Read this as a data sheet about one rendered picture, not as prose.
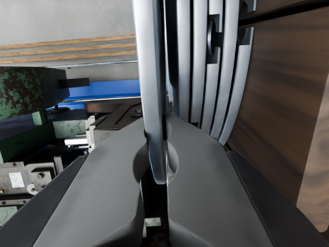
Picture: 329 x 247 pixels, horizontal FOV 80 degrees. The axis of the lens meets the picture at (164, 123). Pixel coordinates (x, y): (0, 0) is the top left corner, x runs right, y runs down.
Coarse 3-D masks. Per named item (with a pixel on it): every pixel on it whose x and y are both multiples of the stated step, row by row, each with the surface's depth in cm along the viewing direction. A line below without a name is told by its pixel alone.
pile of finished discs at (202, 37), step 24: (168, 0) 18; (192, 0) 14; (216, 0) 10; (240, 0) 12; (168, 24) 20; (192, 24) 14; (216, 24) 11; (168, 48) 24; (192, 48) 15; (216, 48) 12; (240, 48) 11; (168, 72) 38; (192, 72) 16; (216, 72) 12; (240, 72) 12; (192, 96) 13; (216, 96) 16; (240, 96) 13; (192, 120) 14; (216, 120) 14
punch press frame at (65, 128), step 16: (64, 112) 132; (80, 112) 128; (0, 128) 98; (16, 128) 96; (32, 128) 94; (48, 128) 104; (64, 128) 107; (80, 128) 107; (0, 144) 78; (16, 144) 85; (32, 144) 93; (64, 144) 134; (0, 160) 79; (144, 176) 82; (144, 192) 78; (0, 208) 85; (16, 208) 85; (144, 208) 75; (0, 224) 87; (144, 224) 75; (160, 224) 75
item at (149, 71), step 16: (144, 0) 7; (160, 0) 14; (144, 16) 7; (160, 16) 13; (144, 32) 7; (160, 32) 12; (144, 48) 8; (160, 48) 11; (144, 64) 8; (160, 64) 10; (144, 80) 8; (160, 80) 10; (144, 96) 8; (160, 96) 9; (144, 112) 9; (160, 112) 9; (160, 128) 10; (160, 144) 10; (160, 160) 11; (160, 176) 13
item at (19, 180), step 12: (48, 156) 91; (0, 168) 85; (12, 168) 85; (24, 168) 85; (36, 168) 85; (48, 168) 84; (0, 180) 87; (12, 180) 86; (24, 180) 87; (36, 180) 83; (48, 180) 84; (0, 192) 87; (12, 192) 88; (24, 192) 88; (36, 192) 87
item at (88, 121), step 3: (93, 114) 88; (96, 114) 88; (90, 117) 86; (93, 117) 86; (96, 117) 88; (87, 120) 87; (90, 120) 86; (93, 120) 86; (87, 123) 87; (90, 123) 86; (87, 126) 88; (78, 135) 90; (81, 135) 90; (84, 135) 89; (90, 144) 90
